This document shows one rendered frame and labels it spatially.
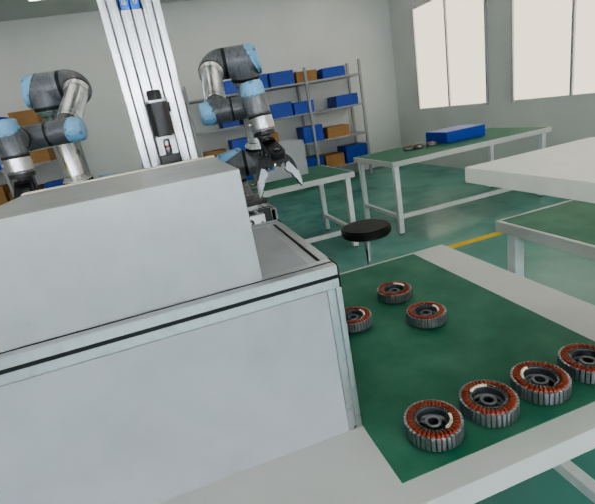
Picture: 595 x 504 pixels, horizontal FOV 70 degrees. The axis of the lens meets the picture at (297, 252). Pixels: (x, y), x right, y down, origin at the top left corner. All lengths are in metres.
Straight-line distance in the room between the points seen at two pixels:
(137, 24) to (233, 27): 6.03
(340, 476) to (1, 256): 0.68
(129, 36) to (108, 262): 1.50
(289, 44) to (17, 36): 4.20
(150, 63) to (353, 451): 1.74
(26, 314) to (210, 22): 7.48
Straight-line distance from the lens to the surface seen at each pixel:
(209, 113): 1.48
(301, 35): 8.37
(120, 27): 2.13
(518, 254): 2.20
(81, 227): 0.73
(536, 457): 0.94
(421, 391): 1.04
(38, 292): 0.77
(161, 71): 2.10
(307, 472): 0.90
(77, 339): 0.77
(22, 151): 1.50
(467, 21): 7.29
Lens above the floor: 1.39
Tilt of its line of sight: 19 degrees down
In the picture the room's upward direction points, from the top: 10 degrees counter-clockwise
